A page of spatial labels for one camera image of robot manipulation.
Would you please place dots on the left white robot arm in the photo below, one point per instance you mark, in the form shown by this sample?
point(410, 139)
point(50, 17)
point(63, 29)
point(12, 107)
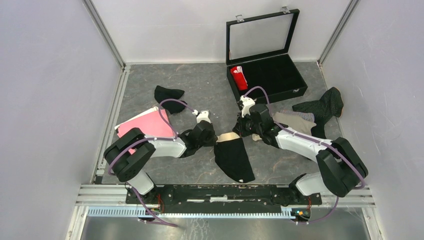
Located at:
point(128, 155)

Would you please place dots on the grey striped underwear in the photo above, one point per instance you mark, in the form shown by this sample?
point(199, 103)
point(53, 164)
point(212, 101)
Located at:
point(304, 115)

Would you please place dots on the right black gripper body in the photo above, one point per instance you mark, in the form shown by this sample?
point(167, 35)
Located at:
point(246, 127)

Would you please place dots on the pink underwear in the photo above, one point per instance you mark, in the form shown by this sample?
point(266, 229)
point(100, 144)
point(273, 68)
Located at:
point(149, 122)

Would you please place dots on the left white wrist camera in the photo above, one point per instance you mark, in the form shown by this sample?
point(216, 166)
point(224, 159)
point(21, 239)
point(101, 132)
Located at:
point(203, 115)

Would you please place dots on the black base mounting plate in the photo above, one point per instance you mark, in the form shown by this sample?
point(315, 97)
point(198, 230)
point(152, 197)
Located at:
point(227, 199)

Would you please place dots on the red boxer briefs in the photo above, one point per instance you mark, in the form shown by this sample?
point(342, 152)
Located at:
point(239, 78)

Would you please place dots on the beige grey ribbed underwear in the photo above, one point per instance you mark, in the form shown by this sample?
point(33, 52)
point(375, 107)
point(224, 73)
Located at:
point(295, 122)

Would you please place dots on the black display case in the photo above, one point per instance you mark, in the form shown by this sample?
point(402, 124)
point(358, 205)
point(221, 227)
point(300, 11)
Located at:
point(260, 44)

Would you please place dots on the dark striped black underwear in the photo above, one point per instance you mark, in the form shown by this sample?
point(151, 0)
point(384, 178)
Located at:
point(329, 105)

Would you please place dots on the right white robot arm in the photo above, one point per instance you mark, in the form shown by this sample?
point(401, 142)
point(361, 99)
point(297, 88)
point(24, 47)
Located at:
point(340, 167)

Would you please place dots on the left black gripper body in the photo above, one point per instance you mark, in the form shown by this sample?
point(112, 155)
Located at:
point(209, 142)

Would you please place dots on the black underwear with beige band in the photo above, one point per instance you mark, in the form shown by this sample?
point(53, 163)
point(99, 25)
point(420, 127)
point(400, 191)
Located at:
point(232, 158)

